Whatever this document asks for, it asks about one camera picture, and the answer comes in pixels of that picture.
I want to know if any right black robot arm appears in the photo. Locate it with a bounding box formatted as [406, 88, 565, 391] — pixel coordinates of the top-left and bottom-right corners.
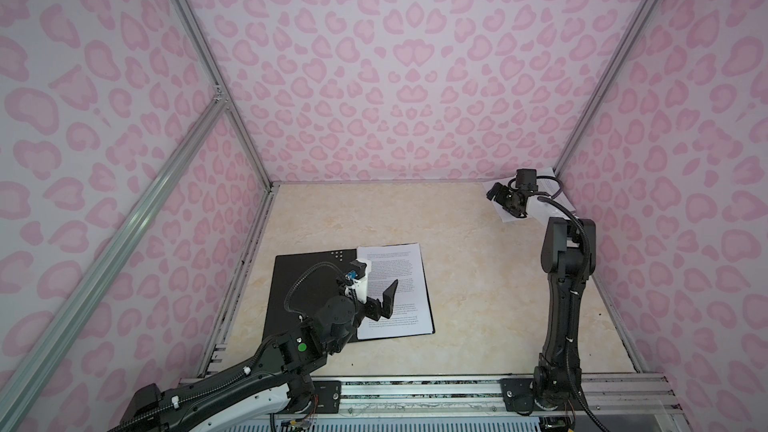
[486, 168, 597, 410]

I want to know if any black mounting plate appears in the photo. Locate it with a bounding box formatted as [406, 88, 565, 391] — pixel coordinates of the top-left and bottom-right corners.
[499, 376, 587, 416]
[300, 380, 342, 415]

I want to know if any aluminium frame post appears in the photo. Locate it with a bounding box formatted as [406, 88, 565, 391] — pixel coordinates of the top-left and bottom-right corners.
[169, 0, 273, 192]
[553, 0, 663, 180]

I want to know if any printed paper sheet wall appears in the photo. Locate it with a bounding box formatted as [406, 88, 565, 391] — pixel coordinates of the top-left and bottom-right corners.
[356, 243, 435, 341]

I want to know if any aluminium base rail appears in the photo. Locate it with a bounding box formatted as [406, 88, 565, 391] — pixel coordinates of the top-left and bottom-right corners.
[161, 373, 691, 432]

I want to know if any aluminium frame strut diagonal left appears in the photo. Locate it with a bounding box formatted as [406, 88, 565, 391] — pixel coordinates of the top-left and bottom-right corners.
[1, 97, 227, 431]

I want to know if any blue black file folder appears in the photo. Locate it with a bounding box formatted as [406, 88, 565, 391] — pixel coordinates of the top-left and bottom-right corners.
[261, 243, 436, 346]

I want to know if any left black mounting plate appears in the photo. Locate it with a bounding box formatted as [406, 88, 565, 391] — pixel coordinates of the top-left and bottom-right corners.
[300, 380, 342, 415]

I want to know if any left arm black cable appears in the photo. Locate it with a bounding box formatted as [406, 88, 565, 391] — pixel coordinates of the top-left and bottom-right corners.
[283, 261, 349, 315]

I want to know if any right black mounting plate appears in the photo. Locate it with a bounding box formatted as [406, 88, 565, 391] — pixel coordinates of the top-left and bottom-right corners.
[499, 376, 587, 416]

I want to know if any aluminium frame post back right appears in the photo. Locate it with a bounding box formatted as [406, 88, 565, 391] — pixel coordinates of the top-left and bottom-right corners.
[553, 0, 663, 180]

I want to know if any printed paper sheet corner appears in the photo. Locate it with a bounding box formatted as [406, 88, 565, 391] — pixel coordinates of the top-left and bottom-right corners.
[483, 168, 576, 225]

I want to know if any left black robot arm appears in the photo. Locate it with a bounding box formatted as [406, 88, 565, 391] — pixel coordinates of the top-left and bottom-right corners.
[113, 280, 399, 431]

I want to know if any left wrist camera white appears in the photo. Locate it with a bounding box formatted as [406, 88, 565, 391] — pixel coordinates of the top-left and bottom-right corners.
[343, 259, 372, 304]

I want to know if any aluminium frame post back left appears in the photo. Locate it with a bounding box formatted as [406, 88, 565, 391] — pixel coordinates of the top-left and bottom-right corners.
[169, 0, 273, 192]

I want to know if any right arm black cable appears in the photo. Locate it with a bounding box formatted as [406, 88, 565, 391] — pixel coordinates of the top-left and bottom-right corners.
[535, 175, 601, 432]

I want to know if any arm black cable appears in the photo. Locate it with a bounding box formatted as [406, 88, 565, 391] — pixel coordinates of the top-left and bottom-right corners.
[535, 175, 601, 432]
[283, 261, 349, 315]

